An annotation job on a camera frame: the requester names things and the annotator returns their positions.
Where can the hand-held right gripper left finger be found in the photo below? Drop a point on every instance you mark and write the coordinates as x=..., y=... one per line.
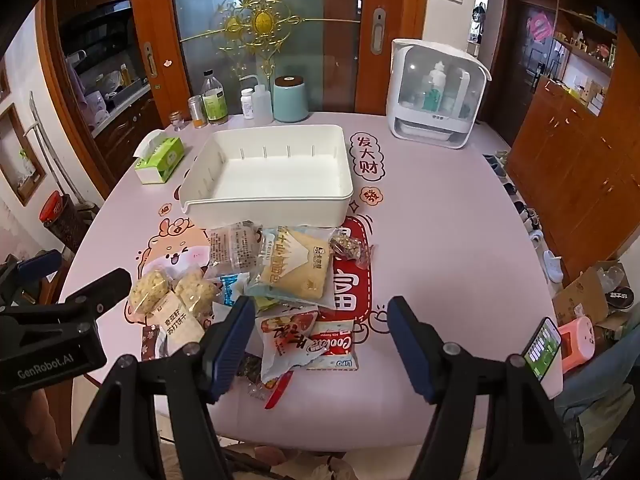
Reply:
x=230, y=345

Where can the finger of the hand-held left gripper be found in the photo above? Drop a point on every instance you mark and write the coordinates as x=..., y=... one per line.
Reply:
x=37, y=264
x=102, y=290

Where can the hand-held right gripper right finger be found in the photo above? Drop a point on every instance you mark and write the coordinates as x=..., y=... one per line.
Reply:
x=407, y=345

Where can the oat biscuit packet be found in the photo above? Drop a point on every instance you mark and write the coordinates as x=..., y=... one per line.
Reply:
x=195, y=290
x=150, y=287

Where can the green snack packet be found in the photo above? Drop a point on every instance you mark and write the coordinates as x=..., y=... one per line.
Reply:
x=265, y=304

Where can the beige cracker packet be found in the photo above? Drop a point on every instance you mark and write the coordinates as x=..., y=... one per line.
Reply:
x=177, y=322

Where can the red white snack packet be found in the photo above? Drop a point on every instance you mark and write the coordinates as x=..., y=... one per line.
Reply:
x=287, y=345

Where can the small blue white packet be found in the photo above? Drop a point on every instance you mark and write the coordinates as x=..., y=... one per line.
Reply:
x=232, y=287

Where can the thin red packet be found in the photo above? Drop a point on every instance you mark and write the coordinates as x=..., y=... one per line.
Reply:
x=277, y=392

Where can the small brown packet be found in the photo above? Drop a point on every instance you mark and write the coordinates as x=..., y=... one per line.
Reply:
x=150, y=342

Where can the red white cookie packet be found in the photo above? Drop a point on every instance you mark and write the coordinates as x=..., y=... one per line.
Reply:
x=332, y=347

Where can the clear printed cake packet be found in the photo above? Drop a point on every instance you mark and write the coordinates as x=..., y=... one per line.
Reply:
x=235, y=250

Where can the blue toast bread packet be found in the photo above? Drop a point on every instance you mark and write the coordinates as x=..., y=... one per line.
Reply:
x=300, y=265

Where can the clear nut bar packet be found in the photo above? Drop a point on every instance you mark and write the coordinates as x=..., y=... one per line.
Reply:
x=350, y=247

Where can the white plastic bin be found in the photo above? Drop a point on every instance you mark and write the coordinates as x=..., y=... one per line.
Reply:
x=280, y=170

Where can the dark candy wrapper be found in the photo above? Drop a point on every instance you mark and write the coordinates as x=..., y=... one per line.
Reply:
x=248, y=366

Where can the red lidded bin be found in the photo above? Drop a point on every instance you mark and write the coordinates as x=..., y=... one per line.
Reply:
x=52, y=205

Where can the wooden framed picture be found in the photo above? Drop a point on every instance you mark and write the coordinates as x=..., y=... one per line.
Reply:
x=15, y=155

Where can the pink printed tablecloth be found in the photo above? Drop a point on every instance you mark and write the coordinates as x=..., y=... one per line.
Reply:
x=450, y=240

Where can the smartphone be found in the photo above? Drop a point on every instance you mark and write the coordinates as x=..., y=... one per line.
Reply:
x=542, y=347

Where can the green tissue box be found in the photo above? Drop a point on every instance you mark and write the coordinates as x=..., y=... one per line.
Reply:
x=167, y=155

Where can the pink plastic stool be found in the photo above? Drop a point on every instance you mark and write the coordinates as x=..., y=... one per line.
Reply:
x=575, y=345

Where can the row of shoes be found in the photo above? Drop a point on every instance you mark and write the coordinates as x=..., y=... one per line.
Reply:
x=525, y=210

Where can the cardboard box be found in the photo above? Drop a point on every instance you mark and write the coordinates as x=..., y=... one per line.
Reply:
x=580, y=295

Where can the small glass jar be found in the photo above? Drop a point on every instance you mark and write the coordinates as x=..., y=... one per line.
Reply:
x=176, y=122

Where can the person's leg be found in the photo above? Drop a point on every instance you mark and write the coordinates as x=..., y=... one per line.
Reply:
x=600, y=400

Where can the small jar orange contents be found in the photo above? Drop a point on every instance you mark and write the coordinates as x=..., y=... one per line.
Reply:
x=197, y=112

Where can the white bottle sterilizer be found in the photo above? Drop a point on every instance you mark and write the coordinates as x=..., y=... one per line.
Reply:
x=425, y=130

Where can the glass bottle green label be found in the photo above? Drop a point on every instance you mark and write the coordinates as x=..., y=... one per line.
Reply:
x=215, y=105

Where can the white pill bottle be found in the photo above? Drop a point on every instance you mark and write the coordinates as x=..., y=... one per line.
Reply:
x=247, y=105

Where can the white squeeze bottle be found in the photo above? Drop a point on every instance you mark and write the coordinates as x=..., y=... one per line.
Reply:
x=262, y=105

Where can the wooden cabinet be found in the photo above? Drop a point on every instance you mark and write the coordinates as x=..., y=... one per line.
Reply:
x=575, y=170

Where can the teal canister brown lid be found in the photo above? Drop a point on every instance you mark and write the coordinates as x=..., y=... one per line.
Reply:
x=291, y=102

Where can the wooden glass sliding door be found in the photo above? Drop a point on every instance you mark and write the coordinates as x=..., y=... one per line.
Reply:
x=260, y=25

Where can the dark wooden door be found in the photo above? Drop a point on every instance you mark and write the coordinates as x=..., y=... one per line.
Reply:
x=525, y=60

